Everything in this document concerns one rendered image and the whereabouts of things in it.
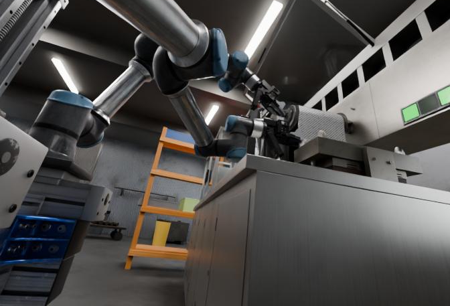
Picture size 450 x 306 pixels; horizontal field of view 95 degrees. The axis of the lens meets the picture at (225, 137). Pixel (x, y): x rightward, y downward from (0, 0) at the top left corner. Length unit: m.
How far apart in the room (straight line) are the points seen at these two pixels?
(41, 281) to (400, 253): 0.87
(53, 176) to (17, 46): 0.32
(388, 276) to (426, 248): 0.15
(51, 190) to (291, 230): 0.61
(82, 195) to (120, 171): 8.36
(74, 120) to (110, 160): 8.42
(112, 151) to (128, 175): 1.14
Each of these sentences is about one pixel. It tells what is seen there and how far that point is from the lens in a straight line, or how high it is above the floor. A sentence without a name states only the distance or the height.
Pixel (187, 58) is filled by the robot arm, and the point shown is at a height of 1.06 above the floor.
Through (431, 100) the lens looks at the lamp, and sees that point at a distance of 1.00.
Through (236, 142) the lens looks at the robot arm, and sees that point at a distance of 0.80.
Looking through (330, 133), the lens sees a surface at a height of 1.17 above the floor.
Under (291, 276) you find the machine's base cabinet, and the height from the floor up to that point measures 0.63.
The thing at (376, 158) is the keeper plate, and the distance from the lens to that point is 0.85.
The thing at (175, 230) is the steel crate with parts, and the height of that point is 0.42.
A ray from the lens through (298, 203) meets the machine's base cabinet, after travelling 0.59.
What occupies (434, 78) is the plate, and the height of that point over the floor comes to 1.27.
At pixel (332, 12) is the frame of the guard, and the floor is 1.82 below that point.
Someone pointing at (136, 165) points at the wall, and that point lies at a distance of 9.03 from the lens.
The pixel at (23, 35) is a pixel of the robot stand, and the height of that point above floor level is 1.07.
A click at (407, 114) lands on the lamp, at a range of 1.04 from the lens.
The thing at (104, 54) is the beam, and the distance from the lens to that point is 4.19.
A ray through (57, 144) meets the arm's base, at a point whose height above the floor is 0.87.
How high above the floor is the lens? 0.71
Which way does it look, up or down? 23 degrees up
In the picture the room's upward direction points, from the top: 8 degrees clockwise
